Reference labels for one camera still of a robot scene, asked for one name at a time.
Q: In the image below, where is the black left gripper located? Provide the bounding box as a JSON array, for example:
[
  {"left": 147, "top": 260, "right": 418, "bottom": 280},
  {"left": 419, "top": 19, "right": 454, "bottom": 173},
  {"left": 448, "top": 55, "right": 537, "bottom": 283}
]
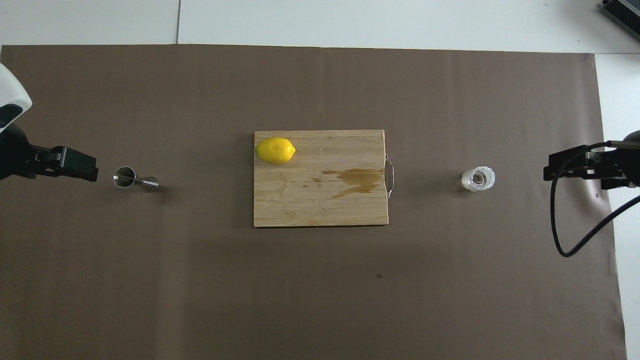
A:
[{"left": 0, "top": 122, "right": 100, "bottom": 183}]

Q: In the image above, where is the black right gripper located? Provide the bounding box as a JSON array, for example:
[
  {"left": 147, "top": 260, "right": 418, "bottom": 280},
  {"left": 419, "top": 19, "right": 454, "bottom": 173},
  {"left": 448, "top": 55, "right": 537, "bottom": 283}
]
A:
[{"left": 543, "top": 129, "right": 640, "bottom": 190}]

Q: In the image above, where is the steel double jigger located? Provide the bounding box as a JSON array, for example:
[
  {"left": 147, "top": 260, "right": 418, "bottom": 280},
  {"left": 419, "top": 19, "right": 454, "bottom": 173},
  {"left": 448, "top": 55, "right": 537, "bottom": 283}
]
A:
[{"left": 113, "top": 166, "right": 160, "bottom": 193}]

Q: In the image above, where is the clear faceted glass cup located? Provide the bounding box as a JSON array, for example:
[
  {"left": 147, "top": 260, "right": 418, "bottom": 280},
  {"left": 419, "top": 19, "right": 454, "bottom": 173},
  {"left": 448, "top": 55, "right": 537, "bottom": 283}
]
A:
[{"left": 460, "top": 166, "right": 497, "bottom": 193}]

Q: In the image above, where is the grey ridged device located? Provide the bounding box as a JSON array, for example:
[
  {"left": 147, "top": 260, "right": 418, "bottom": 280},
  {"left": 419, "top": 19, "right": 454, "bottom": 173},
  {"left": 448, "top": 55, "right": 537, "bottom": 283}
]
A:
[{"left": 600, "top": 0, "right": 640, "bottom": 42}]

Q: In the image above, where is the brown paper table mat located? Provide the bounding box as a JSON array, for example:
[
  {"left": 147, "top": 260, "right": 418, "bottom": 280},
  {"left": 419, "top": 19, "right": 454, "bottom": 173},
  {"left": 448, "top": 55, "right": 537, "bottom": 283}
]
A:
[{"left": 0, "top": 44, "right": 629, "bottom": 360}]

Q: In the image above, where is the yellow lemon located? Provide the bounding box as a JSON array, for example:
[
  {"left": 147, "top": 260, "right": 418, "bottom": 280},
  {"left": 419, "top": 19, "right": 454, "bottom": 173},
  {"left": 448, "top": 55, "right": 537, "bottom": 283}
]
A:
[{"left": 255, "top": 137, "right": 297, "bottom": 165}]

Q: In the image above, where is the wooden cutting board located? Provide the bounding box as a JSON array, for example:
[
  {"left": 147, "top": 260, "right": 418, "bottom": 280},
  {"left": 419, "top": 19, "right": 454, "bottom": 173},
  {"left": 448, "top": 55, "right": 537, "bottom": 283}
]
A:
[{"left": 253, "top": 129, "right": 396, "bottom": 229}]

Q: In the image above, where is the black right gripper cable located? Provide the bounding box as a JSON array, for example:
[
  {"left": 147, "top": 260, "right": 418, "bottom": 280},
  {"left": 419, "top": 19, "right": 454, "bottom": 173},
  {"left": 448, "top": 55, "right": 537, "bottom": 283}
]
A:
[{"left": 549, "top": 141, "right": 640, "bottom": 258}]

